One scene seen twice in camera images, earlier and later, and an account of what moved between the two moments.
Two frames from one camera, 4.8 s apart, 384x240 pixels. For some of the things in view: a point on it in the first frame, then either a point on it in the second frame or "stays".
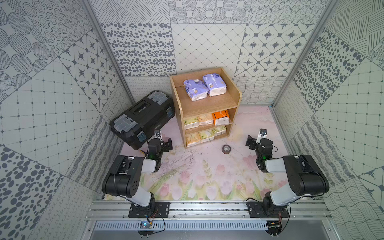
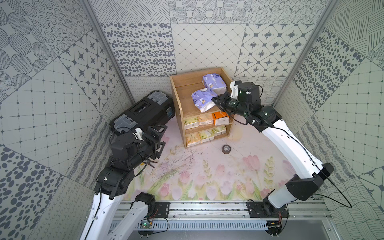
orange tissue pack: x=221 y=117 stays
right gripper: x=248 y=140 → x=223 y=98
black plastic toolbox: x=136 y=124 stays
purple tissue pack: x=215 y=84 stays
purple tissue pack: x=196 y=89 → x=202 y=99
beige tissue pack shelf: x=206 y=119 stays
